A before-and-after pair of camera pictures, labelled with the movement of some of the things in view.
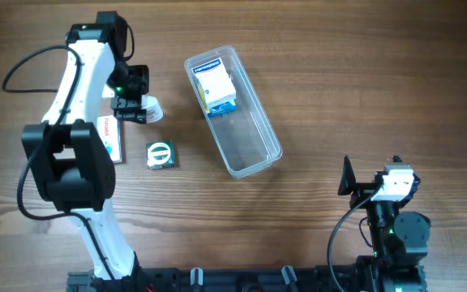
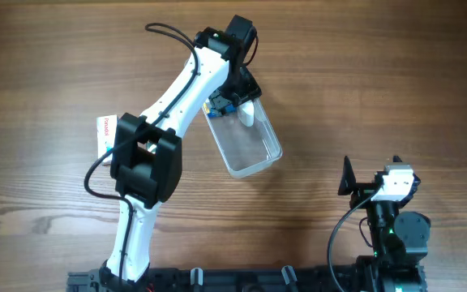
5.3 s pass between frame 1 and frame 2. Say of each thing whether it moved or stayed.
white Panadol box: stayed
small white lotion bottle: moved
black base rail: stayed
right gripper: stayed
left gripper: moved
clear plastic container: stayed
